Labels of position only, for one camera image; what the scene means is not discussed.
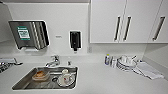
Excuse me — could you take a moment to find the black soap dispenser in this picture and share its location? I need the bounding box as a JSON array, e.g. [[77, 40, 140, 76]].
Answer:
[[68, 29, 82, 52]]

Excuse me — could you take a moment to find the small chrome sink knob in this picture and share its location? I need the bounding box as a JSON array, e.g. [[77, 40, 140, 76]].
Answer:
[[67, 59, 72, 67]]

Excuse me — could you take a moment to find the dish soap bottle blue label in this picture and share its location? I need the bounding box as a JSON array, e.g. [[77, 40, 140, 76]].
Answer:
[[103, 52, 112, 66]]

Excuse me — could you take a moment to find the small white bottle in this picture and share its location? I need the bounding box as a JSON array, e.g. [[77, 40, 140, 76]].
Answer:
[[111, 56, 118, 68]]

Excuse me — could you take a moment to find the white cup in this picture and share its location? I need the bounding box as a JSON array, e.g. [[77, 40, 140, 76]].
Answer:
[[61, 68, 72, 84]]

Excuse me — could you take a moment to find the chrome faucet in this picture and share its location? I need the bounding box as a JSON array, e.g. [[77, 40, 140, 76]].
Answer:
[[44, 54, 61, 68]]

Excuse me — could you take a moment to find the white saucer plate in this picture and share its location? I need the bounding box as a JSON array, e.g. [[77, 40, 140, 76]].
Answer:
[[56, 74, 77, 88]]

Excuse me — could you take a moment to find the stack of white plates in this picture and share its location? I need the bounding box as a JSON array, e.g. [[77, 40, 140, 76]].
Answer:
[[116, 54, 139, 72]]

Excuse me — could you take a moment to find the bowl with orange remains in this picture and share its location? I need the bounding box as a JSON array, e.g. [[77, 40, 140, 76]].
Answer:
[[31, 68, 51, 82]]

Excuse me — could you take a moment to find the steel paper towel dispenser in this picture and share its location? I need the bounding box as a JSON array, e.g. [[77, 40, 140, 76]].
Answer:
[[7, 19, 51, 53]]

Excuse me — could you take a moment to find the steel sink basin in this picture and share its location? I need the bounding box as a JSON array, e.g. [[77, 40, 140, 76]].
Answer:
[[11, 65, 80, 91]]

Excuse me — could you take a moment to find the black drying rack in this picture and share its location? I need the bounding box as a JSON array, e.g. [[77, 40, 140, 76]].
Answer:
[[0, 56, 23, 73]]

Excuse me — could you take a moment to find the white wall outlet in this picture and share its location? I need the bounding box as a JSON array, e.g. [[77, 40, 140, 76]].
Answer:
[[86, 45, 93, 54]]

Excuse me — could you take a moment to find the small wall label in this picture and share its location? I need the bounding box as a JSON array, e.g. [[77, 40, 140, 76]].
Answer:
[[54, 34, 63, 39]]

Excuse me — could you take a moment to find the white wall cabinet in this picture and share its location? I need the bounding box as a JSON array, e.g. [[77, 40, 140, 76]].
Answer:
[[88, 0, 168, 45], [0, 2, 12, 44]]

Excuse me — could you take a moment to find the black cabinet handle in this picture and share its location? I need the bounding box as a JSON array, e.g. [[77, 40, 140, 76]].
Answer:
[[152, 15, 166, 42], [113, 15, 122, 42], [122, 15, 133, 42]]

